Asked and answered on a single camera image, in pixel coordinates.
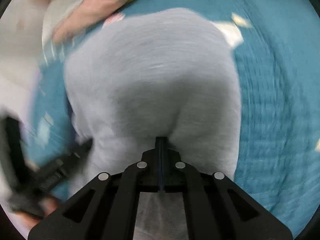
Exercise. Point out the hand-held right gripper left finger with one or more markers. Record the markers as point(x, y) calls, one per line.
point(130, 192)

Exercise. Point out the teal quilted bed cover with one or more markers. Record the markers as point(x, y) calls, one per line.
point(275, 105)

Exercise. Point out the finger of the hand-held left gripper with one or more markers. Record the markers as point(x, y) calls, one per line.
point(65, 162)

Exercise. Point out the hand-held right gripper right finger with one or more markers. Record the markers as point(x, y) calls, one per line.
point(195, 192)

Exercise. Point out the grey and navy zip jacket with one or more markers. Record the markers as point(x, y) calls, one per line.
point(150, 80)

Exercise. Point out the pink and green duvet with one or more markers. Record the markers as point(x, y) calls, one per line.
point(100, 2)

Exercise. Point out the person's left hand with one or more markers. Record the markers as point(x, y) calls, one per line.
point(47, 206)

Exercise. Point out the white pillow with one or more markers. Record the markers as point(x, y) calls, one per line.
point(60, 17)

